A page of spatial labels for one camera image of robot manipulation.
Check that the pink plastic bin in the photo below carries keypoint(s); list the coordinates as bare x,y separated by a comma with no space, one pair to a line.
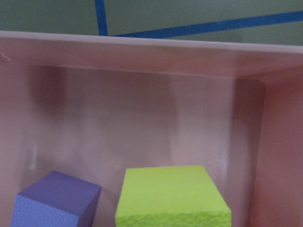
93,106

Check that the purple foam block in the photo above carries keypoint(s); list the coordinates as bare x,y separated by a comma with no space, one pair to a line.
56,200

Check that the yellow foam block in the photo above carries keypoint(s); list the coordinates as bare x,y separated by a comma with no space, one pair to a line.
174,196

